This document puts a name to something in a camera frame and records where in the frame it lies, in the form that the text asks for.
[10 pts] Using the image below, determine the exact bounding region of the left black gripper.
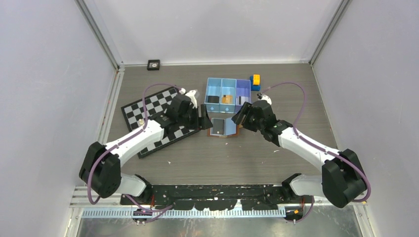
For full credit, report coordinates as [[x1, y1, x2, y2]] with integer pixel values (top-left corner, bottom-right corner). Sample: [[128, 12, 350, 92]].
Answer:
[[178, 104, 212, 130]]

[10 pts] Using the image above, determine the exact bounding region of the brown leather card holder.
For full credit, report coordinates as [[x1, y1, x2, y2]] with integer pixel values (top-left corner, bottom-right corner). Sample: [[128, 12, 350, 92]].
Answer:
[[207, 117, 240, 138]]

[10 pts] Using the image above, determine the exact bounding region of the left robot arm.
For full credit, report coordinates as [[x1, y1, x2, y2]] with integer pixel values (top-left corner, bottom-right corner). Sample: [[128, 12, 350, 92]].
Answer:
[[79, 90, 212, 204]]

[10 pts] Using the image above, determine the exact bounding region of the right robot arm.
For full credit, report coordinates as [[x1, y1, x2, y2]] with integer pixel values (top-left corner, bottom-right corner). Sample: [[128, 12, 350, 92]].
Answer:
[[232, 100, 371, 208]]

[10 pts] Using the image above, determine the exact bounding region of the grey card in holder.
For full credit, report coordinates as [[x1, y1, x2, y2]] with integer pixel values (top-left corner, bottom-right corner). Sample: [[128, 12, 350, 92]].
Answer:
[[211, 118, 225, 136]]

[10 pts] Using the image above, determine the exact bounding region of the silver black card in bin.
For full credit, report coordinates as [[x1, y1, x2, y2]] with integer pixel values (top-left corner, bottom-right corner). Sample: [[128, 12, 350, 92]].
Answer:
[[236, 96, 250, 106]]

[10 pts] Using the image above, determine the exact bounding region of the orange card in bin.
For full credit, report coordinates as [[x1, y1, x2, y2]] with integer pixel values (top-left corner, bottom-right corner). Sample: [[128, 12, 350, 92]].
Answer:
[[221, 95, 234, 104]]

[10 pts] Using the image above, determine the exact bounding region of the light blue middle bin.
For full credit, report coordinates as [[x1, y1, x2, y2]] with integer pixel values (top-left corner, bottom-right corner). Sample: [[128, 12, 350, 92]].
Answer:
[[220, 79, 237, 113]]

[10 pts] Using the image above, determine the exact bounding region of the light blue bin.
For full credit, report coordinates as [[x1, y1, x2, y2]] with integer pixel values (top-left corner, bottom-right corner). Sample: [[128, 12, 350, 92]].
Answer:
[[205, 78, 221, 113], [220, 79, 237, 113]]

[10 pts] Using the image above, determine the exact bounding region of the light blue left bin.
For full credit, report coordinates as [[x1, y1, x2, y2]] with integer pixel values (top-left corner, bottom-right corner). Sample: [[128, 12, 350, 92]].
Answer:
[[205, 78, 221, 113]]

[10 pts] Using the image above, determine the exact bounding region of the purple right bin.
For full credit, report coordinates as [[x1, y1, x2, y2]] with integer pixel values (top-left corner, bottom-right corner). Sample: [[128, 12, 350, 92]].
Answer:
[[235, 79, 251, 108]]

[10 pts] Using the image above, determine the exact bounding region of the blue yellow toy block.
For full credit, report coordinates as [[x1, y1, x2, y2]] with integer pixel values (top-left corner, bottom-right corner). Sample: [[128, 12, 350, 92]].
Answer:
[[250, 74, 261, 91]]

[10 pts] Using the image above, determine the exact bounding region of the black white chessboard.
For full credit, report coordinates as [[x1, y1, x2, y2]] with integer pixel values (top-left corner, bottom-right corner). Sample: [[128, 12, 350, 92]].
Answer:
[[121, 86, 199, 158]]

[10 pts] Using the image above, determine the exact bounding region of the small black square box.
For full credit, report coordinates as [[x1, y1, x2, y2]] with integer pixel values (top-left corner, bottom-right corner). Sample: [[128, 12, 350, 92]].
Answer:
[[147, 59, 161, 71]]

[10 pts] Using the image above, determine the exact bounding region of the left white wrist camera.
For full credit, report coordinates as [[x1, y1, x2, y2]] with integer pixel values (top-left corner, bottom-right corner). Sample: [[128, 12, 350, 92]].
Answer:
[[179, 87, 199, 109]]

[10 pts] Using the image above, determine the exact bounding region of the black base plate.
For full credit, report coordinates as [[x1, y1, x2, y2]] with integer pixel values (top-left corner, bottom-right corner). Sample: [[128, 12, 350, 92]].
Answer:
[[119, 184, 315, 212]]

